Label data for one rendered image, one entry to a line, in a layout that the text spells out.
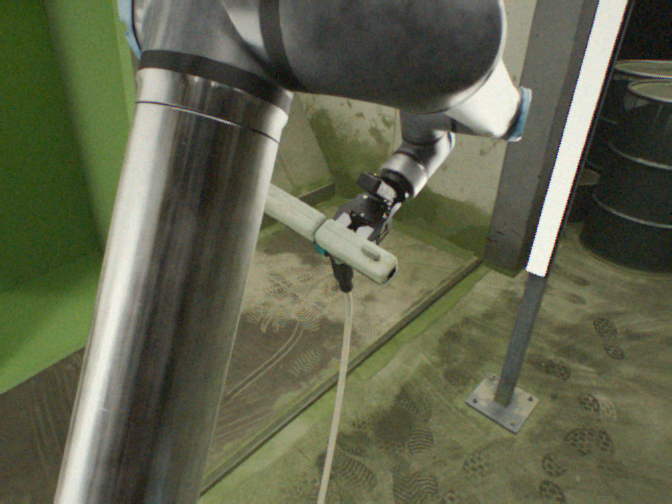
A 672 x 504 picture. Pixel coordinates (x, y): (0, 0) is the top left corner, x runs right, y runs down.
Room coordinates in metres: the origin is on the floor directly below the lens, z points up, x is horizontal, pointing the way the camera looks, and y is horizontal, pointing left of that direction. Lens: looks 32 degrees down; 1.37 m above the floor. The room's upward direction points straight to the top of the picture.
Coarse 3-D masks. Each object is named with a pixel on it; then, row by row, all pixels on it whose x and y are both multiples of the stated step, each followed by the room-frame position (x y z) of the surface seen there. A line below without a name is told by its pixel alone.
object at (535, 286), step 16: (624, 32) 1.12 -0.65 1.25; (608, 80) 1.11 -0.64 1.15; (560, 240) 1.12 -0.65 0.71; (528, 288) 1.11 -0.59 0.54; (544, 288) 1.11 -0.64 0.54; (528, 304) 1.11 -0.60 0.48; (528, 320) 1.10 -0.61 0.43; (512, 336) 1.12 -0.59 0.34; (528, 336) 1.10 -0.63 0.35; (512, 352) 1.11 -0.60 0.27; (512, 368) 1.10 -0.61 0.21; (512, 384) 1.09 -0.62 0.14; (496, 400) 1.11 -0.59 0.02
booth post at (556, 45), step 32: (544, 0) 2.02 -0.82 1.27; (576, 0) 1.94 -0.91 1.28; (544, 32) 2.00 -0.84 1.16; (576, 32) 1.92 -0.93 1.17; (544, 64) 1.98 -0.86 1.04; (576, 64) 1.99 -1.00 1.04; (544, 96) 1.96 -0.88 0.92; (544, 128) 1.94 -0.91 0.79; (512, 160) 2.01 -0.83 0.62; (544, 160) 1.93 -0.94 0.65; (512, 192) 1.99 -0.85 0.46; (544, 192) 2.01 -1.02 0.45; (512, 224) 1.97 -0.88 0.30; (512, 256) 1.94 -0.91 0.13
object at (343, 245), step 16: (272, 192) 0.78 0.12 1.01; (272, 208) 0.75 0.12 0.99; (288, 208) 0.75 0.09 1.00; (304, 208) 0.74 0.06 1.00; (288, 224) 0.74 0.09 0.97; (304, 224) 0.71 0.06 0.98; (320, 224) 0.71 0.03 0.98; (336, 224) 0.70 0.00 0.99; (320, 240) 0.68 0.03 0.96; (336, 240) 0.67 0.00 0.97; (352, 240) 0.67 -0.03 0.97; (336, 256) 0.68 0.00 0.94; (352, 256) 0.64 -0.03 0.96; (368, 256) 0.64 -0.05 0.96; (384, 256) 0.64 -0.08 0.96; (336, 272) 0.73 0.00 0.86; (352, 272) 0.75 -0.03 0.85; (368, 272) 0.63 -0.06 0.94; (384, 272) 0.61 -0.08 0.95; (352, 288) 0.77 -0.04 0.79
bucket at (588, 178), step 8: (584, 176) 2.73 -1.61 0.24; (592, 176) 2.69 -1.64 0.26; (584, 184) 2.50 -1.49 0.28; (592, 184) 2.51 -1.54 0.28; (576, 192) 2.52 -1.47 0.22; (584, 192) 2.51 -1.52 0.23; (576, 200) 2.52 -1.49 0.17; (584, 200) 2.52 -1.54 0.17; (576, 208) 2.52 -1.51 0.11; (584, 208) 2.54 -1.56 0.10; (568, 216) 2.53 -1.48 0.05; (576, 216) 2.53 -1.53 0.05
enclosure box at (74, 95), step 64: (0, 0) 1.18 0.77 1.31; (64, 0) 1.19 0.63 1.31; (0, 64) 1.16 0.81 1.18; (64, 64) 1.25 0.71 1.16; (128, 64) 1.05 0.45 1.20; (0, 128) 1.15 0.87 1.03; (64, 128) 1.28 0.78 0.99; (128, 128) 1.10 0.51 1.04; (0, 192) 1.13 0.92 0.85; (64, 192) 1.27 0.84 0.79; (0, 256) 1.11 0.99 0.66; (64, 256) 1.26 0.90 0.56; (0, 320) 1.00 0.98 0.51; (64, 320) 1.03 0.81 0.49; (0, 384) 0.80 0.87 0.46
